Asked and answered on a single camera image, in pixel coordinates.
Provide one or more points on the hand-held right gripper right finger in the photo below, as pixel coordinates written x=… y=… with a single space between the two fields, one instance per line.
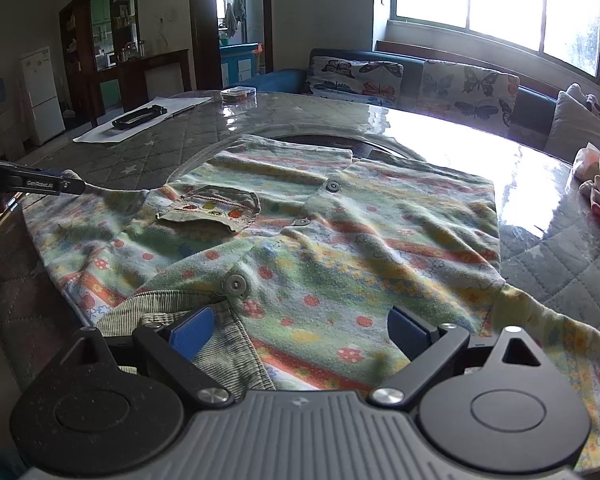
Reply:
x=407 y=332

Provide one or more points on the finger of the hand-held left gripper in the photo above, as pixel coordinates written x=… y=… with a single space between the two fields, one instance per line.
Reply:
x=74 y=186

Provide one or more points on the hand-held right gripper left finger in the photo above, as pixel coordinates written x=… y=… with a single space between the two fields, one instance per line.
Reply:
x=195 y=332

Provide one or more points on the colourful floral shirt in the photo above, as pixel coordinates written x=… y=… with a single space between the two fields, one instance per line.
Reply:
x=330 y=240

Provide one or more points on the hanging grey clothes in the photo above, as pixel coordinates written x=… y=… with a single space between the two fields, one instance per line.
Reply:
x=232 y=15

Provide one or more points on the white paper sheet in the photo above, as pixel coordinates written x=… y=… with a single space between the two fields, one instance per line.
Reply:
x=100 y=132

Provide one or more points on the white refrigerator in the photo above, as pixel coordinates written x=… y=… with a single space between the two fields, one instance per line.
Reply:
x=42 y=95

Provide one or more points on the dark wooden display cabinet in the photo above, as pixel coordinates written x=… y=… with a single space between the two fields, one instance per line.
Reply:
x=80 y=60

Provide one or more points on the dark pen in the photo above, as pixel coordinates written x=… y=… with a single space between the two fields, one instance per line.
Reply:
x=182 y=111

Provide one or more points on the small clear plastic box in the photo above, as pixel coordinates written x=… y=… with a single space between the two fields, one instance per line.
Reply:
x=237 y=94

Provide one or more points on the black round induction cooktop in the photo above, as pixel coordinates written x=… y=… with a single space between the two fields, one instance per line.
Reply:
x=370 y=146

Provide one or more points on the blue cabinet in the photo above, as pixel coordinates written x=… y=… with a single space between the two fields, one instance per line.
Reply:
x=237 y=62

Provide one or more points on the blue sofa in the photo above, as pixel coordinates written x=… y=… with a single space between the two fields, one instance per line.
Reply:
x=275 y=80

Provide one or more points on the butterfly print cushion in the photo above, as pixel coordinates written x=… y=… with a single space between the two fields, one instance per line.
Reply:
x=470 y=90
x=350 y=77

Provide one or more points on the grey pillow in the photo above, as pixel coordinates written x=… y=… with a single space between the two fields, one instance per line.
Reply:
x=575 y=125

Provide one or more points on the light patterned pillow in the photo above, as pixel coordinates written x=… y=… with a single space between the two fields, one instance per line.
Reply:
x=577 y=91

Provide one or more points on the dark wooden door frame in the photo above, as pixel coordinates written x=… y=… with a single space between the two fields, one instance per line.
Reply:
x=202 y=35

